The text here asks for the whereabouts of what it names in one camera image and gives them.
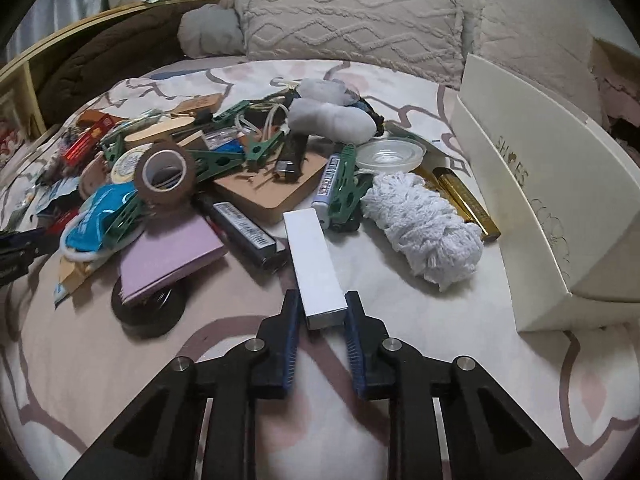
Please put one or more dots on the grey curtain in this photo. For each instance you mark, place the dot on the grey curtain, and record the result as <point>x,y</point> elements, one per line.
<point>60,5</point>

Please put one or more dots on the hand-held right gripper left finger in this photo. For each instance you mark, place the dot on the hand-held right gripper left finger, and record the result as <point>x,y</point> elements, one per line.
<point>290,340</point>

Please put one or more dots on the grey plush pouch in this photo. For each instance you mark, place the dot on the grey plush pouch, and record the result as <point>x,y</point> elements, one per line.
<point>330,119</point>

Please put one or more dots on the white fluffy pouch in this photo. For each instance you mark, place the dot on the white fluffy pouch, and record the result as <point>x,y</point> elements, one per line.
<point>322,91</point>

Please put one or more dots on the black round tin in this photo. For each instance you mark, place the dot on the black round tin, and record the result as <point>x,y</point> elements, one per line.
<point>150,315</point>

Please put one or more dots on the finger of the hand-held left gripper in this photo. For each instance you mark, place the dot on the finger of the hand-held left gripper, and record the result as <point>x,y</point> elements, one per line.
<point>35,249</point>

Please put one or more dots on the cork board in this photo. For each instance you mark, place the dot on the cork board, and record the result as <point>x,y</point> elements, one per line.
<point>260,192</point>

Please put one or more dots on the round white tape measure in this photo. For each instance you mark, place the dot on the round white tape measure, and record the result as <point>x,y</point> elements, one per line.
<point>125,162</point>

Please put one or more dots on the clear zip bag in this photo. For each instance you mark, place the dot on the clear zip bag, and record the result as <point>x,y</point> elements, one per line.
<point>222,138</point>

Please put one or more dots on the white and blue flat packet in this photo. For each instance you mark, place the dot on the white and blue flat packet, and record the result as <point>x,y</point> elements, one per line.
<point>62,292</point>

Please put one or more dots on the white marker tube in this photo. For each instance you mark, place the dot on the white marker tube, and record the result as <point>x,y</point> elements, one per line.
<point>327,185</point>

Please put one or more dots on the white shoe box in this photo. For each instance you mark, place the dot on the white shoe box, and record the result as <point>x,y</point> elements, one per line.
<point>510,200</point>

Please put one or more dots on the black lighter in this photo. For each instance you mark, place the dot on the black lighter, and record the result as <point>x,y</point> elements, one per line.
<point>292,155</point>

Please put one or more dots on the red cigarette box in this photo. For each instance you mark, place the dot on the red cigarette box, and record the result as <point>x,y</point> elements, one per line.
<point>85,142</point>

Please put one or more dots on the brown tape roll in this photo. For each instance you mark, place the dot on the brown tape roll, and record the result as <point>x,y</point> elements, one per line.
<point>175,195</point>

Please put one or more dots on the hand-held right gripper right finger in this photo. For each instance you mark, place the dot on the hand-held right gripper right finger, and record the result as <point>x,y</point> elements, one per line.
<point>356,345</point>

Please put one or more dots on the white crochet cloth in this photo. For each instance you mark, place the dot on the white crochet cloth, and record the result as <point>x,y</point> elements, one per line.
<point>425,230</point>

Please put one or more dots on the pink clothes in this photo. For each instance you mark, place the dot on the pink clothes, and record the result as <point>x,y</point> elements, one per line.
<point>620,95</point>

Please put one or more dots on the wooden shelf unit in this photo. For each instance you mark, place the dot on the wooden shelf unit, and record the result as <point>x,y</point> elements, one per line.
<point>22,85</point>

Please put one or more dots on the white rectangular box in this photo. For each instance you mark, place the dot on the white rectangular box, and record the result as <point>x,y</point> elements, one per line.
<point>312,260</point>

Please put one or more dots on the beige knitted pillow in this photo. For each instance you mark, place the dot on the beige knitted pillow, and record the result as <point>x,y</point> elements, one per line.
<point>350,20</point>
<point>530,45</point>

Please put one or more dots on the clear plastic lid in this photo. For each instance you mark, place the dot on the clear plastic lid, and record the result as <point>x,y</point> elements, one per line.
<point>392,156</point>

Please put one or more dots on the grey pillow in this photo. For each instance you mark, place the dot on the grey pillow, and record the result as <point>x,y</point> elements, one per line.
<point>210,32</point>

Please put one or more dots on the purple notepad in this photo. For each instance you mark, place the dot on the purple notepad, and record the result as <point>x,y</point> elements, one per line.
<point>167,255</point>

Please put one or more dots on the green clip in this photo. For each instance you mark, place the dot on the green clip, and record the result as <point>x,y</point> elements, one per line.
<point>125,217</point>
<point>112,149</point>
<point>347,195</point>
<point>260,152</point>
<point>215,162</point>

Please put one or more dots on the wooden block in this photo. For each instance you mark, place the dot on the wooden block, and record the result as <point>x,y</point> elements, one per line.
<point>75,275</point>

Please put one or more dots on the gold lighter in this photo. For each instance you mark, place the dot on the gold lighter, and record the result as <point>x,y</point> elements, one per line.
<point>425,174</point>
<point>475,205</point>

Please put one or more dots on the brown folded blanket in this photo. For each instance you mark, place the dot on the brown folded blanket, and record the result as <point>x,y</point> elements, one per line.
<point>100,65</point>

